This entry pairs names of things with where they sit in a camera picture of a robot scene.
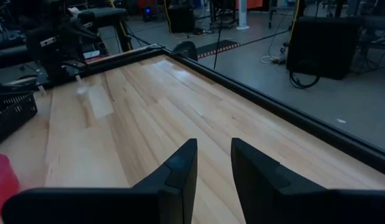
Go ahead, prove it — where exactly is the white cable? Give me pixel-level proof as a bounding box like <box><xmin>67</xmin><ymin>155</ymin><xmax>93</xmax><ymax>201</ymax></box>
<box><xmin>260</xmin><ymin>55</ymin><xmax>286</xmax><ymax>65</ymax></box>

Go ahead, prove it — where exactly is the white tower fan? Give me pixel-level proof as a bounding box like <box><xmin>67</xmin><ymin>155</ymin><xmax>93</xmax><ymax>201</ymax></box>
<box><xmin>236</xmin><ymin>0</ymin><xmax>250</xmax><ymax>31</ymax></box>

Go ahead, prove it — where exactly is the black equipment cabinet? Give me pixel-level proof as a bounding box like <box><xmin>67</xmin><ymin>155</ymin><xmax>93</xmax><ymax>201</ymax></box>
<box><xmin>286</xmin><ymin>16</ymin><xmax>364</xmax><ymax>81</ymax></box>

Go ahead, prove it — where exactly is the black desk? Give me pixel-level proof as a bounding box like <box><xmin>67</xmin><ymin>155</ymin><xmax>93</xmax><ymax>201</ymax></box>
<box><xmin>0</xmin><ymin>6</ymin><xmax>132</xmax><ymax>71</ymax></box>

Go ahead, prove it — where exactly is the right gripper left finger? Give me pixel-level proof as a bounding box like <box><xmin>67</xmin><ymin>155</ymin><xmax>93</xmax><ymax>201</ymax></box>
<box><xmin>1</xmin><ymin>138</ymin><xmax>198</xmax><ymax>224</ymax></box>

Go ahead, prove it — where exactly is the black equipment case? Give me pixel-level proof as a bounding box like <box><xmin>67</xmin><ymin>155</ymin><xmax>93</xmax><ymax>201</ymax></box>
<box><xmin>166</xmin><ymin>4</ymin><xmax>197</xmax><ymax>34</ymax></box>

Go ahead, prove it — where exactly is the black mat with hazard stripe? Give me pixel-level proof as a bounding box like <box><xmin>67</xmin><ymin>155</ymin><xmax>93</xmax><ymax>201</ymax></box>
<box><xmin>197</xmin><ymin>39</ymin><xmax>242</xmax><ymax>60</ymax></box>

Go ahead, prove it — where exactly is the black aluminium table frame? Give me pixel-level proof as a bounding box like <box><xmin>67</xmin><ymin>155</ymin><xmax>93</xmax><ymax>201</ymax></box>
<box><xmin>36</xmin><ymin>40</ymin><xmax>385</xmax><ymax>178</ymax></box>

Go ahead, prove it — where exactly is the black slotted plastic basket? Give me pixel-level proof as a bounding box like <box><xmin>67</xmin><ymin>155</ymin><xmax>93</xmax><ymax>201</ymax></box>
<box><xmin>0</xmin><ymin>82</ymin><xmax>39</xmax><ymax>149</ymax></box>

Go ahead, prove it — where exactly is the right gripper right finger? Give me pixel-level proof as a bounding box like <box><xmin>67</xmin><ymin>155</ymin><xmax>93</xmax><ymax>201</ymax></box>
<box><xmin>231</xmin><ymin>138</ymin><xmax>385</xmax><ymax>224</ymax></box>

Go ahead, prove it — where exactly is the coiled black cable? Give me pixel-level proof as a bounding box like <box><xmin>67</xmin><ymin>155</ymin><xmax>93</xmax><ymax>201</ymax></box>
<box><xmin>288</xmin><ymin>70</ymin><xmax>321</xmax><ymax>90</ymax></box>

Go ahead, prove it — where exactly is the red plastic bowl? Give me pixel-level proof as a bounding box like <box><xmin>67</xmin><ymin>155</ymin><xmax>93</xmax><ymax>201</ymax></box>
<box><xmin>0</xmin><ymin>154</ymin><xmax>21</xmax><ymax>222</ymax></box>

